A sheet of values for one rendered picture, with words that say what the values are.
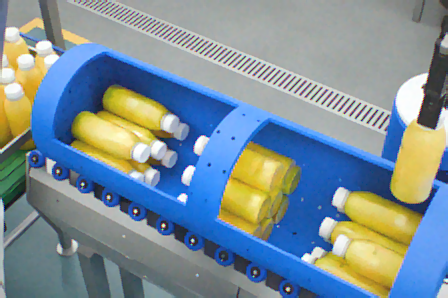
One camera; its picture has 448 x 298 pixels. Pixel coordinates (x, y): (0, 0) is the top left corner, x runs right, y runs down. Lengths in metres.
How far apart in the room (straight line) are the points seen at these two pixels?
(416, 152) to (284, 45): 2.57
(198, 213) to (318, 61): 2.31
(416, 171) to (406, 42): 2.67
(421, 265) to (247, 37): 2.64
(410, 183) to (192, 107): 0.60
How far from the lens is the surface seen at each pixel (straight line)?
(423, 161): 1.06
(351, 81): 3.38
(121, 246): 1.55
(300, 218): 1.43
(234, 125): 1.24
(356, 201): 1.28
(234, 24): 3.72
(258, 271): 1.34
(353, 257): 1.21
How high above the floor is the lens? 2.07
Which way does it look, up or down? 45 degrees down
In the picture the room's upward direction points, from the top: straight up
